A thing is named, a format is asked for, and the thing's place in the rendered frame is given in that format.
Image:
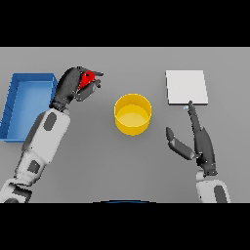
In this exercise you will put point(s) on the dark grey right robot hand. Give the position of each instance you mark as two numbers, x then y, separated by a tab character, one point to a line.
202	143

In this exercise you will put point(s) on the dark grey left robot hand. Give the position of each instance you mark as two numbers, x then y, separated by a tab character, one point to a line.
68	85

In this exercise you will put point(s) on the red beaker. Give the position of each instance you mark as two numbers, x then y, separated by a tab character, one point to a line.
86	78

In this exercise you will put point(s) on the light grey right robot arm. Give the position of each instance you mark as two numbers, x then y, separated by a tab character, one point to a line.
211	191

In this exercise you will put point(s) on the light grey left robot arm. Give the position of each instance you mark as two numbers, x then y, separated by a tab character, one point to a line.
39	146

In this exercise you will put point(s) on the pale square measuring scale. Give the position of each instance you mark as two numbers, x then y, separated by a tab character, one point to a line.
186	87

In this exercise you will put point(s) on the yellow bowl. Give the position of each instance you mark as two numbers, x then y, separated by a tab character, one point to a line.
133	114

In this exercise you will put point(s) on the blue tray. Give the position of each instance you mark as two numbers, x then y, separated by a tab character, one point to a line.
26	104

